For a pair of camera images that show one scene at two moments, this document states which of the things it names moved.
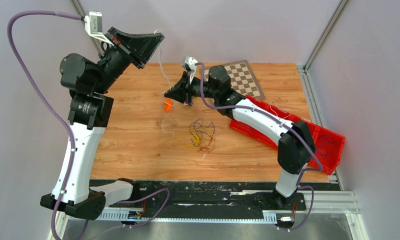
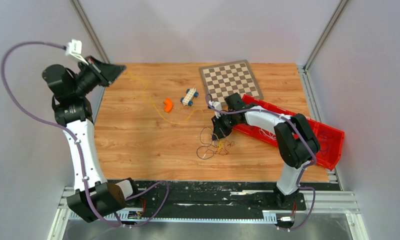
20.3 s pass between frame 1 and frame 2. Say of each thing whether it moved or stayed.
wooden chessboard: stayed
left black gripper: moved
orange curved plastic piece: stayed
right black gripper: moved
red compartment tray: stayed
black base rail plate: stayed
